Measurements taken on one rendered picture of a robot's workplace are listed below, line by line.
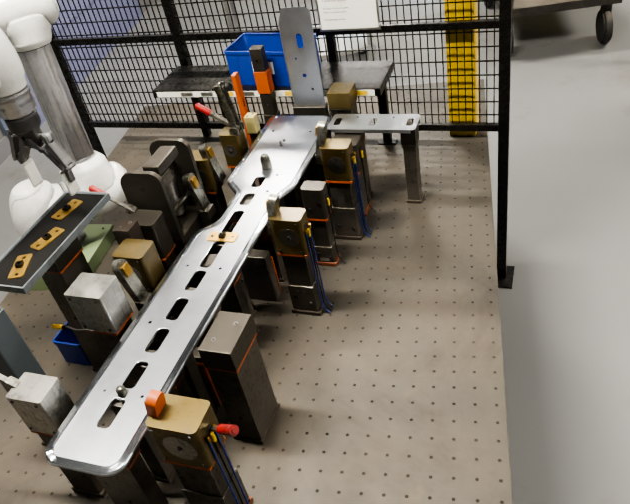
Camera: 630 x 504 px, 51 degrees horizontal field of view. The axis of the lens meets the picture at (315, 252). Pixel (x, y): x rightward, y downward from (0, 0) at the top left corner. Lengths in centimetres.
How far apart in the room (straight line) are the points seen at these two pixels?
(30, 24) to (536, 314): 211
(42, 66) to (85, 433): 118
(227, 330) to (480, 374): 65
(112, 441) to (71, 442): 9
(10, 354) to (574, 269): 228
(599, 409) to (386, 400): 108
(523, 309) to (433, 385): 123
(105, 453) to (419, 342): 85
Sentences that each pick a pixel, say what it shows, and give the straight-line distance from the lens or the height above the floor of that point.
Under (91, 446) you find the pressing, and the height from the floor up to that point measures 100.
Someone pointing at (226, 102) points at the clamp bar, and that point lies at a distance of 211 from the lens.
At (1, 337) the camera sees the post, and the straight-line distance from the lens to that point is 163.
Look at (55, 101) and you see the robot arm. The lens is 223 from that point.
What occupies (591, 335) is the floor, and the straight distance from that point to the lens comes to 281.
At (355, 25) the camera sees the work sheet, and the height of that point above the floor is 116.
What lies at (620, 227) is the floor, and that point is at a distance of 334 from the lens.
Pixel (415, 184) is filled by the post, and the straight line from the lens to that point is 224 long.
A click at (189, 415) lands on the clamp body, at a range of 131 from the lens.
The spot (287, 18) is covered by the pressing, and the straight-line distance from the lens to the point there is 223.
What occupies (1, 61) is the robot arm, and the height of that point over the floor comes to 158.
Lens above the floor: 204
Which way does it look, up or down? 39 degrees down
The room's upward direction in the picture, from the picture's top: 12 degrees counter-clockwise
